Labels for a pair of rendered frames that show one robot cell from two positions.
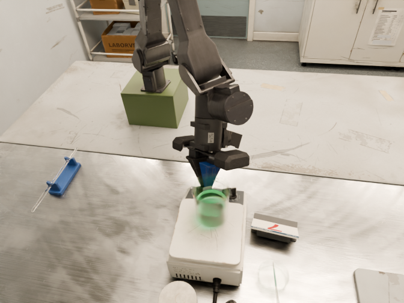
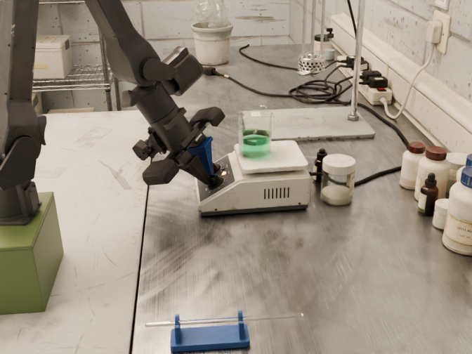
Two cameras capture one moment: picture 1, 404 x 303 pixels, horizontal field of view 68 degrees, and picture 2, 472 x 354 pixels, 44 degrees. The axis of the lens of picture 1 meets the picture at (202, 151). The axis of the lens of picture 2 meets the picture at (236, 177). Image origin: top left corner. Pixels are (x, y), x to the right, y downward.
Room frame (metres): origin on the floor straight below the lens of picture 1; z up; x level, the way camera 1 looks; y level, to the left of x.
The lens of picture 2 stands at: (0.64, 0.90, 1.41)
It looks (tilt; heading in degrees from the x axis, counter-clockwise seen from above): 26 degrees down; 252
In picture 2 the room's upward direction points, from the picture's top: 1 degrees counter-clockwise
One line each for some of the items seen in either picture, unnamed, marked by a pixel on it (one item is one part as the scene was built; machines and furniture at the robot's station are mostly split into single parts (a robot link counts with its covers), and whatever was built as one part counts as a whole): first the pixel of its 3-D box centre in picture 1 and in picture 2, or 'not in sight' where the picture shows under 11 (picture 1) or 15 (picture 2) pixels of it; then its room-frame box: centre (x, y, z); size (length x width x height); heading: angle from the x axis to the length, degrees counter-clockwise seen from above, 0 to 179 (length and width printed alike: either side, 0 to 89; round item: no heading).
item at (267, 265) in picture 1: (272, 276); not in sight; (0.22, -0.11, 0.91); 0.06 x 0.06 x 0.02
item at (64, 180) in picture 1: (63, 174); (209, 329); (0.49, 0.34, 0.92); 0.10 x 0.03 x 0.04; 166
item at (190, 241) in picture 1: (208, 229); (270, 156); (0.28, 0.00, 0.98); 0.12 x 0.12 x 0.01; 79
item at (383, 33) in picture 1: (388, 27); not in sight; (2.34, -1.57, 0.40); 0.24 x 0.01 x 0.30; 76
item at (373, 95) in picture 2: not in sight; (362, 76); (-0.25, -0.58, 0.92); 0.40 x 0.06 x 0.04; 76
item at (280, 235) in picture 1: (275, 225); not in sight; (0.31, -0.14, 0.92); 0.09 x 0.06 x 0.04; 71
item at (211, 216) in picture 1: (213, 203); (255, 133); (0.30, -0.01, 1.03); 0.07 x 0.06 x 0.08; 52
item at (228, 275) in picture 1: (210, 229); (256, 178); (0.30, -0.01, 0.94); 0.22 x 0.13 x 0.08; 169
